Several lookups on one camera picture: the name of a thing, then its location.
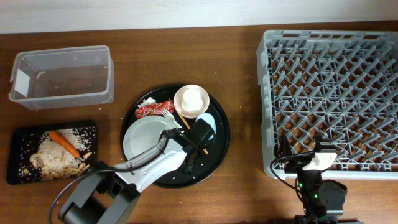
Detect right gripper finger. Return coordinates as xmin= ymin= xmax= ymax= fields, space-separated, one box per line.
xmin=313 ymin=134 xmax=335 ymax=153
xmin=277 ymin=133 xmax=292 ymax=157

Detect grey plate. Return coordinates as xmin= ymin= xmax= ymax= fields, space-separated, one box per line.
xmin=122 ymin=116 xmax=175 ymax=160

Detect orange carrot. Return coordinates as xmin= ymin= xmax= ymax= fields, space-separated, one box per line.
xmin=49 ymin=131 xmax=80 ymax=158

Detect rice and food scraps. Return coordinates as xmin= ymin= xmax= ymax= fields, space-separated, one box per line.
xmin=17 ymin=127 xmax=96 ymax=184

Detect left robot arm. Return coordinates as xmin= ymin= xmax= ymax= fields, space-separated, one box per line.
xmin=58 ymin=119 xmax=214 ymax=223

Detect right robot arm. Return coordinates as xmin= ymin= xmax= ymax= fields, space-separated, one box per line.
xmin=275 ymin=134 xmax=348 ymax=224

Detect grey dishwasher rack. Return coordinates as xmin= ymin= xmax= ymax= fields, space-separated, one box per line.
xmin=256 ymin=30 xmax=397 ymax=180

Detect wooden chopstick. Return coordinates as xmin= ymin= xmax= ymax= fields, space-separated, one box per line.
xmin=169 ymin=99 xmax=210 ymax=156

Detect light blue cup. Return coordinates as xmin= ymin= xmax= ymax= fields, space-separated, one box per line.
xmin=194 ymin=113 xmax=216 ymax=141

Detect white cup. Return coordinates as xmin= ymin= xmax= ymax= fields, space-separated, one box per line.
xmin=182 ymin=88 xmax=203 ymax=113

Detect pink bowl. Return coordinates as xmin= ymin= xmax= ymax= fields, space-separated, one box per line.
xmin=174 ymin=85 xmax=210 ymax=119

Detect white plastic fork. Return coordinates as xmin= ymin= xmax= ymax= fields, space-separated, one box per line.
xmin=161 ymin=109 xmax=182 ymax=128

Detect round black serving tray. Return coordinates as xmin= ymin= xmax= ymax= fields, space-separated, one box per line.
xmin=120 ymin=84 xmax=230 ymax=189

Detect red snack wrapper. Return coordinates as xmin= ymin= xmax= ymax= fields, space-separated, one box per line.
xmin=134 ymin=100 xmax=174 ymax=119

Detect crumpled white tissue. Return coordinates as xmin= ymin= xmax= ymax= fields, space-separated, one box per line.
xmin=137 ymin=97 xmax=156 ymax=108

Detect black rectangular tray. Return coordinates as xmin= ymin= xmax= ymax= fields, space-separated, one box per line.
xmin=6 ymin=120 xmax=98 ymax=185

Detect clear plastic bin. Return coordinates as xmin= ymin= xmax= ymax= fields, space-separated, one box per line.
xmin=9 ymin=45 xmax=114 ymax=110

